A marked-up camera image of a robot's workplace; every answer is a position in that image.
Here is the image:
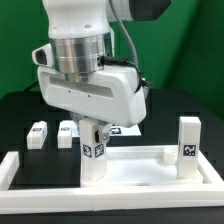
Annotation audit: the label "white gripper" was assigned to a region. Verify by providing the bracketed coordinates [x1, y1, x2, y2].
[38, 66, 146, 143]

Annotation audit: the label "white desk top panel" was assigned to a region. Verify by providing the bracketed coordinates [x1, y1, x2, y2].
[79, 145, 205, 188]

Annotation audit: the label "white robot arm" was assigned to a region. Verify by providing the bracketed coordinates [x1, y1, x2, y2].
[33, 0, 171, 143]

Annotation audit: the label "fiducial marker sheet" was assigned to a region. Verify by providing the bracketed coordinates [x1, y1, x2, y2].
[72, 123, 141, 137]

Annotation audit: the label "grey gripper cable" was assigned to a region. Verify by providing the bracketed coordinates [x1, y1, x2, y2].
[99, 0, 149, 94]

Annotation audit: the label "black cables on table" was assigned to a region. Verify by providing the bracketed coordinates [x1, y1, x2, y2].
[23, 81, 40, 93]

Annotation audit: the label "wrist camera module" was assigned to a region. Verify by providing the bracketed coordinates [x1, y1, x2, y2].
[32, 43, 54, 68]

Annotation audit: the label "white L-shaped fixture frame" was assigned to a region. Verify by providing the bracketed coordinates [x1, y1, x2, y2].
[0, 152, 224, 214]

